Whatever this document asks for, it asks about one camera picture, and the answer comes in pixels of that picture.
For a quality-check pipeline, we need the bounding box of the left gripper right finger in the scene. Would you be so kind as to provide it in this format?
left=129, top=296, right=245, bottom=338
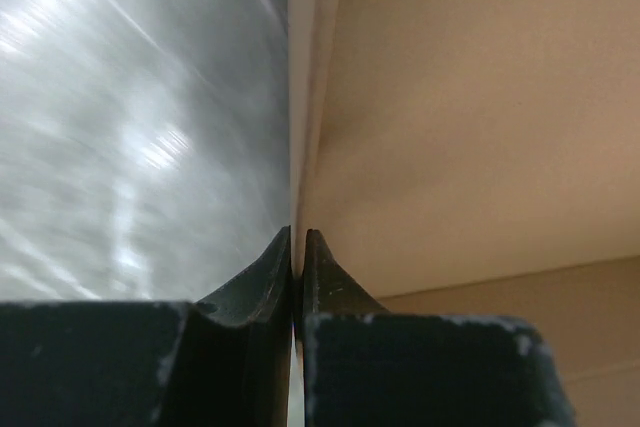
left=295, top=230, right=576, bottom=427

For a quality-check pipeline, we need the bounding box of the brown cardboard box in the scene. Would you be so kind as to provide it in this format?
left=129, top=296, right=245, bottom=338
left=305, top=0, right=639, bottom=426

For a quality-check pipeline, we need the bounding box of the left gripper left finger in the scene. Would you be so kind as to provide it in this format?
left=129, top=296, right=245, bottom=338
left=1, top=228, right=292, bottom=426

